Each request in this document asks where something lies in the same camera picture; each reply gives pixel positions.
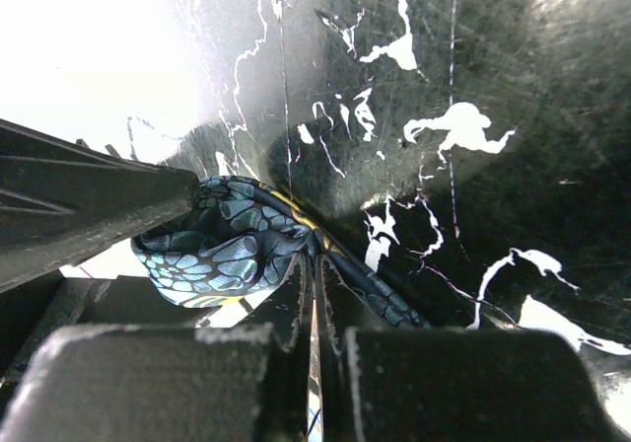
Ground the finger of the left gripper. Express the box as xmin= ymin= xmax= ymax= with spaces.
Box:
xmin=1 ymin=120 xmax=198 ymax=291

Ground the blue patterned necktie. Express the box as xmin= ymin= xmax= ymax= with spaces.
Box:
xmin=130 ymin=176 xmax=429 ymax=328

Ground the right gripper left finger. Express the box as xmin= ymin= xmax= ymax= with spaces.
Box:
xmin=1 ymin=254 xmax=312 ymax=441

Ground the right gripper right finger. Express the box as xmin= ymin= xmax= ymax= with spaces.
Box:
xmin=315 ymin=257 xmax=623 ymax=441

